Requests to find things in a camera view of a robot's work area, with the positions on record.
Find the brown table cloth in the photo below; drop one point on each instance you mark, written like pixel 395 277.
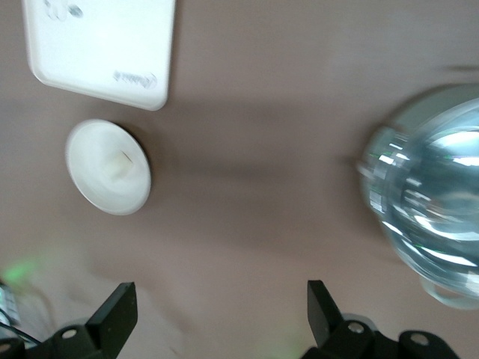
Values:
pixel 262 168

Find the cream round plate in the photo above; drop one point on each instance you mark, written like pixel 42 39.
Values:
pixel 93 179

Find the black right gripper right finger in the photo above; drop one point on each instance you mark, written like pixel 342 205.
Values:
pixel 325 321

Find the grey electric cooking pot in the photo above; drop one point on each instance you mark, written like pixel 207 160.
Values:
pixel 423 123

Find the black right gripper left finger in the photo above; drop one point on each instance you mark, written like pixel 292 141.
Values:
pixel 112 321

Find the glass pot lid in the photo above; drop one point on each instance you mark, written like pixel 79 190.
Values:
pixel 449 194

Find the cream rabbit print tray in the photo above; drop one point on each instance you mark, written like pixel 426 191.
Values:
pixel 101 45

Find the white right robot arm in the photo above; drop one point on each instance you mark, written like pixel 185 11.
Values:
pixel 7 306

